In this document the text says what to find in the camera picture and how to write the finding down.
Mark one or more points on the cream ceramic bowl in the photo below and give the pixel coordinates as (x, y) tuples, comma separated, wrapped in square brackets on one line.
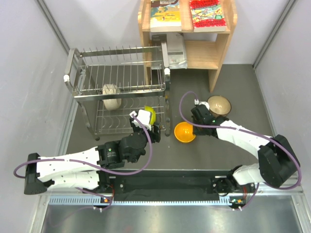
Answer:
[(112, 103)]

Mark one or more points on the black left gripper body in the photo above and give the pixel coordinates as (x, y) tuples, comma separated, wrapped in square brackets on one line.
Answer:
[(155, 137)]

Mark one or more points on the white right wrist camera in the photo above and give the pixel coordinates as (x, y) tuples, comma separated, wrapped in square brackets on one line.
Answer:
[(205, 103)]

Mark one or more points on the lime green bowl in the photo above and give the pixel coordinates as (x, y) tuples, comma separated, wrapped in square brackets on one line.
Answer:
[(153, 114)]

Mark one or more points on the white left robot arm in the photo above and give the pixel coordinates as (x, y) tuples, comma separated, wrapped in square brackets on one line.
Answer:
[(87, 169)]

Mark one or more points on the steel two-tier dish rack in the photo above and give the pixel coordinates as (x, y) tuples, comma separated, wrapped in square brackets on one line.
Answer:
[(141, 73)]

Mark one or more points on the wooden shelf unit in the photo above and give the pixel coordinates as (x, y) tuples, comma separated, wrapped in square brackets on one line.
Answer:
[(200, 54)]

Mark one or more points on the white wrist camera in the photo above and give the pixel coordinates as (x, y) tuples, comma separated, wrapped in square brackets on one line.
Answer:
[(139, 118), (205, 103)]

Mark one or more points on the dark blue bowl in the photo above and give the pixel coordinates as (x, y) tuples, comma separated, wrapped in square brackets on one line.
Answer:
[(221, 111)]

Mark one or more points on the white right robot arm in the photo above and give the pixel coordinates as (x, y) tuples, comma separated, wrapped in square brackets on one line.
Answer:
[(276, 160)]

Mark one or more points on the yellow blue cover book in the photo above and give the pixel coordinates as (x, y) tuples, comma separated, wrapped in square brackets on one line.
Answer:
[(165, 16)]

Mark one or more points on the orange bowl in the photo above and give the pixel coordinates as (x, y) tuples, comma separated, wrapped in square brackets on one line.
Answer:
[(183, 132)]

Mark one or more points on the red colourful cover book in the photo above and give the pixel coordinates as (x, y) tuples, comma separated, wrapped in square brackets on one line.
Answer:
[(207, 16)]

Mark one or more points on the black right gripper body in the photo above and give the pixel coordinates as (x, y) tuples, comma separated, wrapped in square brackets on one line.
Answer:
[(198, 130)]

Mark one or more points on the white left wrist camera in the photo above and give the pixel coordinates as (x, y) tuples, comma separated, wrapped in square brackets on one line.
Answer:
[(139, 118)]

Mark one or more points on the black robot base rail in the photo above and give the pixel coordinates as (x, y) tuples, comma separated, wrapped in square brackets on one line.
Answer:
[(171, 185)]

